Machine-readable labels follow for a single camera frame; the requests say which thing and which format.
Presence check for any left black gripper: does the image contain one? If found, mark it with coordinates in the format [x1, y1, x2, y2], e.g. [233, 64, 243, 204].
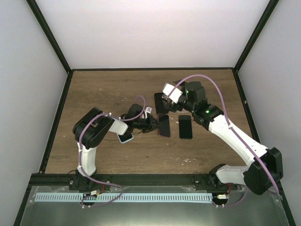
[133, 114, 162, 133]

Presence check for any black phone case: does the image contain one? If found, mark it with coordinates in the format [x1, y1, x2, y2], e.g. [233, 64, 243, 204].
[154, 93, 169, 114]

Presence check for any black phone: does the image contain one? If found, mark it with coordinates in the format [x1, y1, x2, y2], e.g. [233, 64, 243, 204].
[179, 115, 193, 139]

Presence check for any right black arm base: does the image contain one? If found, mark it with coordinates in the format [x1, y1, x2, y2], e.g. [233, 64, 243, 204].
[193, 174, 238, 191]

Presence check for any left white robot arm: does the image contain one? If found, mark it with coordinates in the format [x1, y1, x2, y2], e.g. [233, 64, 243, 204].
[72, 104, 162, 190]

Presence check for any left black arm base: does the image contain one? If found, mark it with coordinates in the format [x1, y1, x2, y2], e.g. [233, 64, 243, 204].
[69, 174, 110, 192]

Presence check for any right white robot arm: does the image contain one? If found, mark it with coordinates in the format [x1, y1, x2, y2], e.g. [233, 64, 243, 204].
[162, 81, 283, 195]

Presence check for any grey metal front plate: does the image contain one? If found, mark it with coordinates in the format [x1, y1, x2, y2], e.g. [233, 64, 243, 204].
[21, 186, 289, 226]

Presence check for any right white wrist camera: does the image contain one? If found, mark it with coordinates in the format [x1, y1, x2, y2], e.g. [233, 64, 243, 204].
[162, 83, 183, 104]

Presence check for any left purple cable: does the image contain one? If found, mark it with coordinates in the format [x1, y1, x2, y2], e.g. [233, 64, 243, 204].
[79, 95, 148, 209]

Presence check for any black aluminium frame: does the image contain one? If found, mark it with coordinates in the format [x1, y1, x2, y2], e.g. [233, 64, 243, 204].
[13, 0, 296, 226]

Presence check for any light blue slotted cable duct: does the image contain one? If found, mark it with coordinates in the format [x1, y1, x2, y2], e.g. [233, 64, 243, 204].
[33, 193, 213, 203]

